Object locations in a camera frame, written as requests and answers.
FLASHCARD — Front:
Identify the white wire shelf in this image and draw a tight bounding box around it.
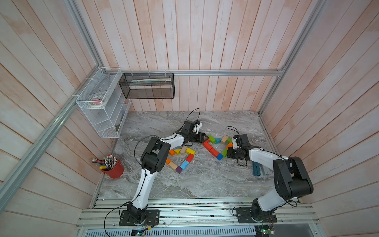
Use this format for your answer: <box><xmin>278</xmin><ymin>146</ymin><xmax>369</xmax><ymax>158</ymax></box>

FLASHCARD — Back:
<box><xmin>76</xmin><ymin>67</ymin><xmax>131</xmax><ymax>138</ymax></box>

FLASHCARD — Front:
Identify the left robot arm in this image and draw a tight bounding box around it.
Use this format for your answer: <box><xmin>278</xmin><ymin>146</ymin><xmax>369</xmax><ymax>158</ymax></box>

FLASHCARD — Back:
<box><xmin>126</xmin><ymin>120</ymin><xmax>208</xmax><ymax>223</ymax></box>

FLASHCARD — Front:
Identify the red block front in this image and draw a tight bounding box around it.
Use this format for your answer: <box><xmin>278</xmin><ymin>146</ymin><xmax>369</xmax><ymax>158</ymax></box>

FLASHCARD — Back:
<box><xmin>186</xmin><ymin>154</ymin><xmax>194</xmax><ymax>163</ymax></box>

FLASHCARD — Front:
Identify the yellow rectangular block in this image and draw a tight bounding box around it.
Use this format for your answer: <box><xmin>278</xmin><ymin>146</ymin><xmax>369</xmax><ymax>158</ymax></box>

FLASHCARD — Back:
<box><xmin>186</xmin><ymin>148</ymin><xmax>195</xmax><ymax>155</ymax></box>

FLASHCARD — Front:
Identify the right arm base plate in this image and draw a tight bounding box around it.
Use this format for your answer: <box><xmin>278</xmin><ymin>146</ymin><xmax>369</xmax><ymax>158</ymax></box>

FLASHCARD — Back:
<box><xmin>234</xmin><ymin>206</ymin><xmax>277</xmax><ymax>224</ymax></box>

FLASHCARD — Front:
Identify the black mesh basket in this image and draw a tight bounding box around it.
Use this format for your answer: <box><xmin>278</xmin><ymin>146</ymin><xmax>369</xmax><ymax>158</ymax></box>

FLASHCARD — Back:
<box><xmin>118</xmin><ymin>72</ymin><xmax>175</xmax><ymax>100</ymax></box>

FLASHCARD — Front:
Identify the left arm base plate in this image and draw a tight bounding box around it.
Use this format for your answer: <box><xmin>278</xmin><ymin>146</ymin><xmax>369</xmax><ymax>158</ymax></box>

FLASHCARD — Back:
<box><xmin>119</xmin><ymin>209</ymin><xmax>160</xmax><ymax>226</ymax></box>

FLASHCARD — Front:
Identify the natural wood block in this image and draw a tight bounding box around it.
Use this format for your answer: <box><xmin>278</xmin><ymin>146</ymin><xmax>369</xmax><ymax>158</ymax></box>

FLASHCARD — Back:
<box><xmin>180</xmin><ymin>146</ymin><xmax>188</xmax><ymax>154</ymax></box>
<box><xmin>221</xmin><ymin>135</ymin><xmax>229</xmax><ymax>144</ymax></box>
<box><xmin>168</xmin><ymin>162</ymin><xmax>178</xmax><ymax>171</ymax></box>

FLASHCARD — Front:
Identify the red block pair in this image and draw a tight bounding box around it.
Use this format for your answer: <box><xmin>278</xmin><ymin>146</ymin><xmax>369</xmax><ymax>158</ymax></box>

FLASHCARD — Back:
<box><xmin>202</xmin><ymin>142</ymin><xmax>213</xmax><ymax>151</ymax></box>

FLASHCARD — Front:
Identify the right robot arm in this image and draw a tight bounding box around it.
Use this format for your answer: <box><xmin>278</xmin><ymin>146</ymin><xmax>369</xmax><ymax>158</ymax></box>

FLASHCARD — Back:
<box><xmin>227</xmin><ymin>134</ymin><xmax>314</xmax><ymax>221</ymax></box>

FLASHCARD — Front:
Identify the light blue block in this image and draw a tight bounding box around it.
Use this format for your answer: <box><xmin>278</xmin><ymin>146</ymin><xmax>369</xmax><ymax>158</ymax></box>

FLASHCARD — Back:
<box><xmin>180</xmin><ymin>160</ymin><xmax>189</xmax><ymax>170</ymax></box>

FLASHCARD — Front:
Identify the teal stapler tool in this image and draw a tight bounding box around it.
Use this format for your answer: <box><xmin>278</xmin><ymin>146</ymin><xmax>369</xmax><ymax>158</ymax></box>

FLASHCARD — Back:
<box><xmin>253</xmin><ymin>162</ymin><xmax>261</xmax><ymax>177</ymax></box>

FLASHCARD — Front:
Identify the purple cube block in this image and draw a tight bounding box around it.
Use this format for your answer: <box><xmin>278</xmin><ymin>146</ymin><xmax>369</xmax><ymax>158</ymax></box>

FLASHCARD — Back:
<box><xmin>176</xmin><ymin>166</ymin><xmax>183</xmax><ymax>173</ymax></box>

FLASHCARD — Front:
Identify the red pen holder cup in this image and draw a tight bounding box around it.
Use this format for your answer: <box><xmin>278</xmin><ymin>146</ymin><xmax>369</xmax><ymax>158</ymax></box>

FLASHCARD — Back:
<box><xmin>102</xmin><ymin>161</ymin><xmax>124</xmax><ymax>179</ymax></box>

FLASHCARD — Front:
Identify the tape roll on shelf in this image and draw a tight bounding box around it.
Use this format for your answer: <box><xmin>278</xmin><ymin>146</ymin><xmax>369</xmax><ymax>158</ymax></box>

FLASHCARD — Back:
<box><xmin>88</xmin><ymin>94</ymin><xmax>108</xmax><ymax>108</ymax></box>

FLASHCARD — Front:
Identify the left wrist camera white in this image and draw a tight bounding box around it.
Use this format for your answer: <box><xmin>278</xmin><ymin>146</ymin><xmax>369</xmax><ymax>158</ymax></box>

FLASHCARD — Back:
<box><xmin>192</xmin><ymin>120</ymin><xmax>202</xmax><ymax>134</ymax></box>

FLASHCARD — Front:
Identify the blue cube block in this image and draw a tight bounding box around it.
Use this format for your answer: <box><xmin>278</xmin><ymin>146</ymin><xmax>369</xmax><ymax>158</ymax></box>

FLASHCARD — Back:
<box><xmin>217</xmin><ymin>154</ymin><xmax>224</xmax><ymax>161</ymax></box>

